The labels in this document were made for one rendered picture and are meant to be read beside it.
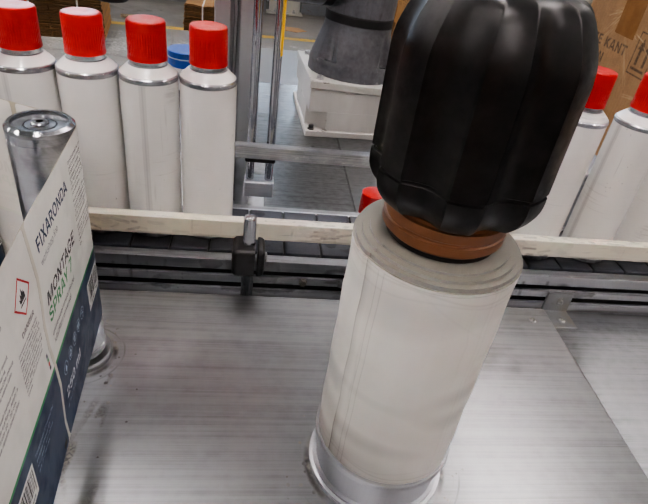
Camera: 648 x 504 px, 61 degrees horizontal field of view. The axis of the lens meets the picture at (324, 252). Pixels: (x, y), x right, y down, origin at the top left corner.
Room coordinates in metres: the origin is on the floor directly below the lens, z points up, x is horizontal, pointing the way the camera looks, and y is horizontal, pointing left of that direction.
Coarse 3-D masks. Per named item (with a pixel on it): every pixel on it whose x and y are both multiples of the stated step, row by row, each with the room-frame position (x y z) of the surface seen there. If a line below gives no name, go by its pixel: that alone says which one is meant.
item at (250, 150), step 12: (180, 144) 0.51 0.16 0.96; (240, 144) 0.52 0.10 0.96; (252, 144) 0.53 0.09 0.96; (264, 144) 0.53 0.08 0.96; (240, 156) 0.52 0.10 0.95; (252, 156) 0.52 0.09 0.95; (264, 156) 0.52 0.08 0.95; (276, 156) 0.53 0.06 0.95; (288, 156) 0.53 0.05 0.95; (300, 156) 0.53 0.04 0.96; (312, 156) 0.53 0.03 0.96; (324, 156) 0.54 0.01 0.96; (336, 156) 0.54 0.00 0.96; (348, 156) 0.54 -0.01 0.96; (360, 156) 0.54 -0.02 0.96
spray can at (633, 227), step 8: (640, 192) 0.56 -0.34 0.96; (640, 200) 0.56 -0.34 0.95; (632, 208) 0.56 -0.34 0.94; (640, 208) 0.55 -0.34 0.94; (632, 216) 0.56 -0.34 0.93; (640, 216) 0.55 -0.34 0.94; (624, 224) 0.56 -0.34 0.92; (632, 224) 0.55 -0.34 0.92; (640, 224) 0.55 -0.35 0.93; (624, 232) 0.56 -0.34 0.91; (632, 232) 0.55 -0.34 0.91; (640, 232) 0.55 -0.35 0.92; (624, 240) 0.55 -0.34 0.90; (632, 240) 0.55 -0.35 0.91; (640, 240) 0.55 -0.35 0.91
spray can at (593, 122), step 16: (608, 80) 0.53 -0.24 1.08; (592, 96) 0.53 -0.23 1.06; (608, 96) 0.53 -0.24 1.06; (592, 112) 0.53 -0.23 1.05; (576, 128) 0.52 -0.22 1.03; (592, 128) 0.52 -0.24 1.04; (576, 144) 0.52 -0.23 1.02; (592, 144) 0.52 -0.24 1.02; (576, 160) 0.52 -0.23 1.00; (560, 176) 0.52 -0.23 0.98; (576, 176) 0.52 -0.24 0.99; (560, 192) 0.52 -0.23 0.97; (576, 192) 0.52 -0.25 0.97; (544, 208) 0.52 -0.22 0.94; (560, 208) 0.52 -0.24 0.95; (528, 224) 0.52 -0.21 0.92; (544, 224) 0.52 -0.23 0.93; (560, 224) 0.52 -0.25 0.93; (528, 256) 0.52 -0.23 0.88; (544, 256) 0.52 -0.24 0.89
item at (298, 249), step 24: (264, 216) 0.52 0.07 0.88; (288, 216) 0.53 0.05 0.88; (312, 216) 0.54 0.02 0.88; (336, 216) 0.55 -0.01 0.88; (96, 240) 0.43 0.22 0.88; (120, 240) 0.44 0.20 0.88; (144, 240) 0.44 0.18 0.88; (168, 240) 0.45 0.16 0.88; (192, 240) 0.46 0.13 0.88; (216, 240) 0.46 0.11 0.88; (528, 264) 0.51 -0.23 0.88; (552, 264) 0.51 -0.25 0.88; (576, 264) 0.52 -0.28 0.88; (600, 264) 0.53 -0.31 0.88; (624, 264) 0.54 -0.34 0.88
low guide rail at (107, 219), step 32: (96, 224) 0.43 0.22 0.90; (128, 224) 0.43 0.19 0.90; (160, 224) 0.44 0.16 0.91; (192, 224) 0.44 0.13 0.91; (224, 224) 0.45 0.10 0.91; (288, 224) 0.46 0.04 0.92; (320, 224) 0.47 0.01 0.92; (352, 224) 0.48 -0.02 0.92; (576, 256) 0.51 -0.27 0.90; (608, 256) 0.52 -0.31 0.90; (640, 256) 0.52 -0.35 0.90
